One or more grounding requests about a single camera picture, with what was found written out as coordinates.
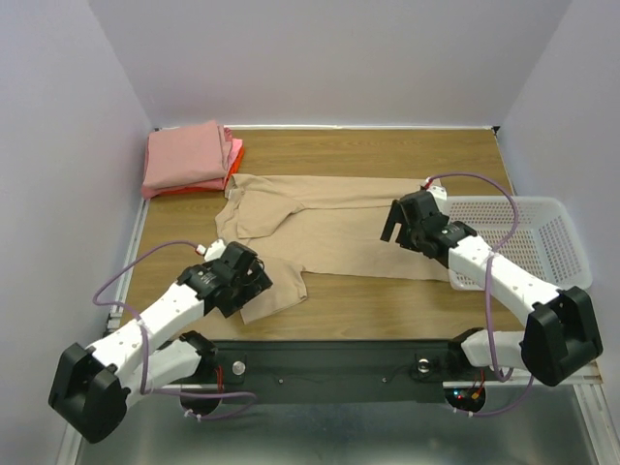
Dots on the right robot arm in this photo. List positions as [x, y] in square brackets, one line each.
[560, 332]

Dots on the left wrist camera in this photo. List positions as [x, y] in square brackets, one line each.
[213, 251]

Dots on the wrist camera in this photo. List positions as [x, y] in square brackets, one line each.
[213, 251]
[438, 191]

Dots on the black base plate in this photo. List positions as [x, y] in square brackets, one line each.
[334, 372]

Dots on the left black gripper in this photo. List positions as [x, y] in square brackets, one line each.
[262, 284]

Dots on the folded light pink t shirt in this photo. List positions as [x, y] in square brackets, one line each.
[236, 155]

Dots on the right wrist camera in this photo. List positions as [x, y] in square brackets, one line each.
[438, 191]

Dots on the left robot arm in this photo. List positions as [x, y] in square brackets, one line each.
[155, 347]

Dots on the beige t shirt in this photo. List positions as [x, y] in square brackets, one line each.
[317, 224]

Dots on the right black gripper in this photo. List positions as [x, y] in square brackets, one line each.
[404, 221]

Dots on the white plastic basket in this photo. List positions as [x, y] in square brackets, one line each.
[544, 242]

